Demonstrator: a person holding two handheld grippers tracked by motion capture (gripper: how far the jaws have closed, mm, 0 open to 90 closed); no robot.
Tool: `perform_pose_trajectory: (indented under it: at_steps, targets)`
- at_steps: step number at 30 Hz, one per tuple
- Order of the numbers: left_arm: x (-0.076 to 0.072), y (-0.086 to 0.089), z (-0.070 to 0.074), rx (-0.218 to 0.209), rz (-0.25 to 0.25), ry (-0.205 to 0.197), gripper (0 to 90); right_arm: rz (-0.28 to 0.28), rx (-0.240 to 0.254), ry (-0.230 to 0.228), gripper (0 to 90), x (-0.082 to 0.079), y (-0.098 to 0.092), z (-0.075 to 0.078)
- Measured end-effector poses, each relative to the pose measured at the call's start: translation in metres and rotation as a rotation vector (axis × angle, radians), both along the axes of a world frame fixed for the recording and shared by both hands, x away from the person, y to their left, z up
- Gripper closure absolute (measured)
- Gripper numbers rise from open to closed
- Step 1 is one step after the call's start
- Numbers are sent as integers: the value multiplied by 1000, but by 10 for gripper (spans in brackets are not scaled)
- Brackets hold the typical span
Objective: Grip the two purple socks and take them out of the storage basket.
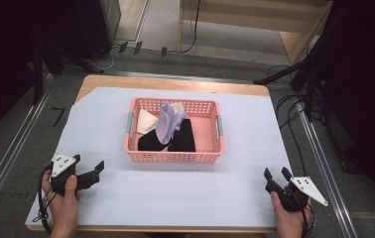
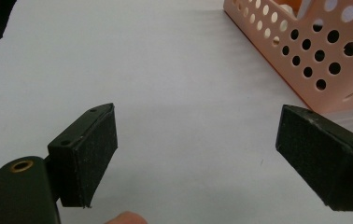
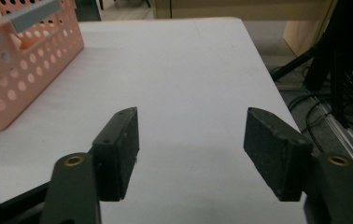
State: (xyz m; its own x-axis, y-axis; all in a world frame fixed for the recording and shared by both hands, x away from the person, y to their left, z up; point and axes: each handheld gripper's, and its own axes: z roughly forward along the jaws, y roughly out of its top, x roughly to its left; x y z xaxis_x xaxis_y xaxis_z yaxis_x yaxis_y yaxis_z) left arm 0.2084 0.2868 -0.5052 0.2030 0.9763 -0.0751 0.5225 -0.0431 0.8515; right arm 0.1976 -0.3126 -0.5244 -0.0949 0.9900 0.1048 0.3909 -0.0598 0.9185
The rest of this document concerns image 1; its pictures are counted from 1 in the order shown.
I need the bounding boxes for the black cloth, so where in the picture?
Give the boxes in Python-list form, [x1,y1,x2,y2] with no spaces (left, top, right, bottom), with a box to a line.
[137,118,196,153]

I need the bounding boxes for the white floor cable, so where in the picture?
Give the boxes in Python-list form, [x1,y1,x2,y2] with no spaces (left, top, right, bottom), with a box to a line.
[87,45,121,72]

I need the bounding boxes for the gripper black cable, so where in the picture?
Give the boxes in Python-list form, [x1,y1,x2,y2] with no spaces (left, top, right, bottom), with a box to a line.
[32,164,57,235]
[300,201,316,238]

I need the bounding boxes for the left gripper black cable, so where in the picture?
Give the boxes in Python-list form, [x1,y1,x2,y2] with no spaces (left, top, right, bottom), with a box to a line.
[32,164,57,235]

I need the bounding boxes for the black hanging cable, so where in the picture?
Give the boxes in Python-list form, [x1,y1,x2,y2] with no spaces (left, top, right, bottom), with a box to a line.
[179,0,202,55]

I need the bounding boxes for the pale sheet table cover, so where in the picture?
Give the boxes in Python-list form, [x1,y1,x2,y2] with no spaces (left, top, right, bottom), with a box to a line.
[25,86,293,229]

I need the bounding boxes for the person's right hand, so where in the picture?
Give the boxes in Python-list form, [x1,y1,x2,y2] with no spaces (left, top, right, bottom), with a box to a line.
[270,190,313,238]

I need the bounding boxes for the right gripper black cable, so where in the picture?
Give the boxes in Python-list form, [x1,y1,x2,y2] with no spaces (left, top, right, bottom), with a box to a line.
[300,201,316,238]

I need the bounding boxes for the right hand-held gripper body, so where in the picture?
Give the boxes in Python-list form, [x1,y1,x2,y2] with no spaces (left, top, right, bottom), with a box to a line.
[264,176,329,213]

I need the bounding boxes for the black metal stand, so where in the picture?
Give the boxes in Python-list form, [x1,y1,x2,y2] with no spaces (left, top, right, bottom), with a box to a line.
[252,6,345,123]

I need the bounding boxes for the pink plastic basket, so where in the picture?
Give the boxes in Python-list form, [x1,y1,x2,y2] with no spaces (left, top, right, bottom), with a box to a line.
[123,96,225,164]

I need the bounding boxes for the metal floor rail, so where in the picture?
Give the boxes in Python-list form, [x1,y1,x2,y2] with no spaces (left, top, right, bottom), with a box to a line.
[0,74,55,230]
[62,67,278,86]
[297,104,359,238]

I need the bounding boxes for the wooden shelf unit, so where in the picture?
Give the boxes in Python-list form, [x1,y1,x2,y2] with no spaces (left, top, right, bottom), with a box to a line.
[178,0,334,65]

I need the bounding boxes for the person's left hand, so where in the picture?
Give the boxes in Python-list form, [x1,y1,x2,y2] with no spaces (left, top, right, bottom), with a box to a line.
[41,170,82,232]

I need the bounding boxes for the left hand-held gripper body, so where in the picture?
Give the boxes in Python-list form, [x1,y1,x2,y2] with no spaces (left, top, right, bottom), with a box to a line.
[49,154,101,196]

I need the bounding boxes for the black floor cables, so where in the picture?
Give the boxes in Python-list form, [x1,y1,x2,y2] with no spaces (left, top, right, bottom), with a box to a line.
[266,63,325,177]

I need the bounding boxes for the beige cloth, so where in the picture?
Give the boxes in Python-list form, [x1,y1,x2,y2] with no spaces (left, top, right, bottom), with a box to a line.
[170,101,186,114]

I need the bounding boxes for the lavender cloth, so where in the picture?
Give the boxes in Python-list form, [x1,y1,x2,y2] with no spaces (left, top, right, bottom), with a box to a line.
[155,99,190,146]

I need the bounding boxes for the cream cloth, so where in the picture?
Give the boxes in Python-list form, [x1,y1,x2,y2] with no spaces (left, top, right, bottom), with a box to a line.
[136,108,159,135]

